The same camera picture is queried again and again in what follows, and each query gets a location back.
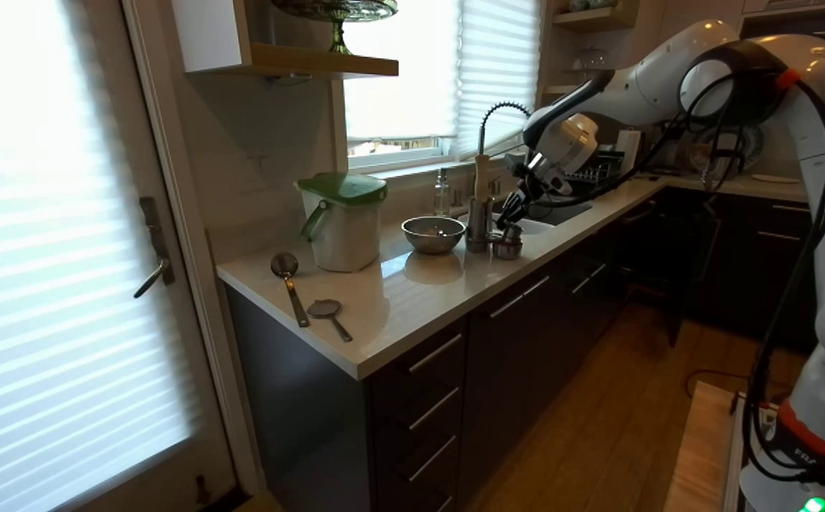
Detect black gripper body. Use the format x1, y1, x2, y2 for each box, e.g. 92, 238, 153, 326
498, 154, 566, 224

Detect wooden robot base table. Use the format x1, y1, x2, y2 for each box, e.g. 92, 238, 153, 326
663, 380, 752, 512

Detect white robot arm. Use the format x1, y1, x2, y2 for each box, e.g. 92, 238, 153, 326
505, 19, 825, 512

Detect kitchen sink basin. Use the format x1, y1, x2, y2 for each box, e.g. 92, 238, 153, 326
523, 202, 592, 224

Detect gooseneck kitchen faucet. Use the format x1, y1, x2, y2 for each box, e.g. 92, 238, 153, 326
475, 103, 529, 156

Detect black dish rack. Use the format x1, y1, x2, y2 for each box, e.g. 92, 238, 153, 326
569, 146, 624, 188

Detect clear soap dispenser bottle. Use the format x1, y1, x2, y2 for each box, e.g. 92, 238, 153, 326
432, 168, 454, 217

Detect steel mixing bowl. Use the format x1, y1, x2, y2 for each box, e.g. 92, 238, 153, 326
401, 217, 468, 255

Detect white bin green lid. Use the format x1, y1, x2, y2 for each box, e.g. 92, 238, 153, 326
296, 174, 387, 272

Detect small flat steel strainer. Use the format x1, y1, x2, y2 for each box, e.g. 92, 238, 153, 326
308, 298, 353, 342

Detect steel ladle spoon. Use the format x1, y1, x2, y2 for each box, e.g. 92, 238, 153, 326
271, 254, 310, 326

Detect dark kitchen cabinet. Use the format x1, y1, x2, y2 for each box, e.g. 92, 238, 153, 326
226, 202, 644, 512

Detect wooden wall shelf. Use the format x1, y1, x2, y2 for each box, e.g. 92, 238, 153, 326
170, 0, 401, 79

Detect door lever handle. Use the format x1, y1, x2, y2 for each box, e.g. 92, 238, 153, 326
135, 195, 175, 298

